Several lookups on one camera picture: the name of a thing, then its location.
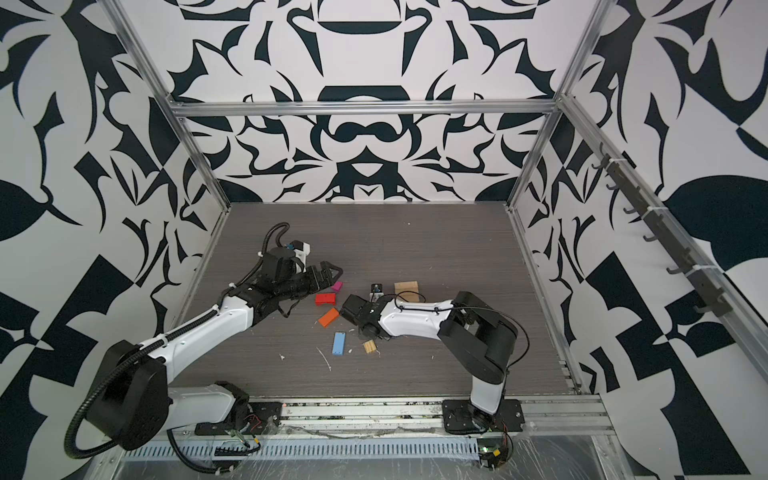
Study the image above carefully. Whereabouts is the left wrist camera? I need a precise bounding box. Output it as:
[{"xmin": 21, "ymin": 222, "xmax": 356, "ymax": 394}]
[{"xmin": 287, "ymin": 240, "xmax": 311, "ymax": 262}]

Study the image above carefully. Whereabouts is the small natural wood block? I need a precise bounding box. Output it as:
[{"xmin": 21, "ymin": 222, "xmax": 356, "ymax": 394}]
[{"xmin": 363, "ymin": 340, "xmax": 377, "ymax": 354}]

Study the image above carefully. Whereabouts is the left arm black hose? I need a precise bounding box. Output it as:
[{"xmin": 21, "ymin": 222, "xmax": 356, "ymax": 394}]
[{"xmin": 64, "ymin": 221, "xmax": 292, "ymax": 475}]

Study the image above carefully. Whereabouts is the light blue block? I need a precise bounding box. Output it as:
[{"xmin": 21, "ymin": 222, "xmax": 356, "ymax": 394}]
[{"xmin": 332, "ymin": 332, "xmax": 346, "ymax": 356}]

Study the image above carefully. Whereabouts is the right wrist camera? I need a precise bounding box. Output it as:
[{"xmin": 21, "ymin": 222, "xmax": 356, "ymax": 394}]
[{"xmin": 369, "ymin": 283, "xmax": 384, "ymax": 302}]

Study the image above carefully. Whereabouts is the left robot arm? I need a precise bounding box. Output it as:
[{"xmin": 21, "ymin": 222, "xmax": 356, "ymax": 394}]
[{"xmin": 65, "ymin": 241, "xmax": 343, "ymax": 458}]

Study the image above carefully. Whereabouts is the black wall hook rack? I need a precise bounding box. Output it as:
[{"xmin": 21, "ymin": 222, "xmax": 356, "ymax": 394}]
[{"xmin": 594, "ymin": 146, "xmax": 734, "ymax": 317}]

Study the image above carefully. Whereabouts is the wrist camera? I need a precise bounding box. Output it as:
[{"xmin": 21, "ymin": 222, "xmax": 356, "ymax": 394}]
[
  {"xmin": 369, "ymin": 283, "xmax": 384, "ymax": 302},
  {"xmin": 287, "ymin": 240, "xmax": 311, "ymax": 262}
]

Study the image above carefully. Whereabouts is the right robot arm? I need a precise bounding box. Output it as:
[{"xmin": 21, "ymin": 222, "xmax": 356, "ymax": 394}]
[{"xmin": 341, "ymin": 291, "xmax": 521, "ymax": 417}]

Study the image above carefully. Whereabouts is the green circuit board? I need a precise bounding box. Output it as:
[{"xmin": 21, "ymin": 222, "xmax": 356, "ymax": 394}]
[{"xmin": 478, "ymin": 436, "xmax": 514, "ymax": 470}]

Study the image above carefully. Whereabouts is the orange rectangular block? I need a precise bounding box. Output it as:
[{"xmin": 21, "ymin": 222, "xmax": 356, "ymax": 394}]
[{"xmin": 318, "ymin": 308, "xmax": 340, "ymax": 328}]

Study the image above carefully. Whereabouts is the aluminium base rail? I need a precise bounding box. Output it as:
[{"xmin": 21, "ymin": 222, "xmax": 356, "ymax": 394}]
[{"xmin": 101, "ymin": 395, "xmax": 616, "ymax": 442}]

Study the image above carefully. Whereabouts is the white slotted cable duct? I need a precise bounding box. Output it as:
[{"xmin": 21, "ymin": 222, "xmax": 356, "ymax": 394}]
[{"xmin": 119, "ymin": 437, "xmax": 481, "ymax": 462}]

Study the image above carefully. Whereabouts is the red rectangular block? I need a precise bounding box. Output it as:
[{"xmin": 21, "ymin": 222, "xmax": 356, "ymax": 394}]
[{"xmin": 315, "ymin": 293, "xmax": 337, "ymax": 306}]

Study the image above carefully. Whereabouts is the natural wood long block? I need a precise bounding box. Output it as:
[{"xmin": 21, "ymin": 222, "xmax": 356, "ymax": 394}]
[{"xmin": 394, "ymin": 281, "xmax": 419, "ymax": 293}]

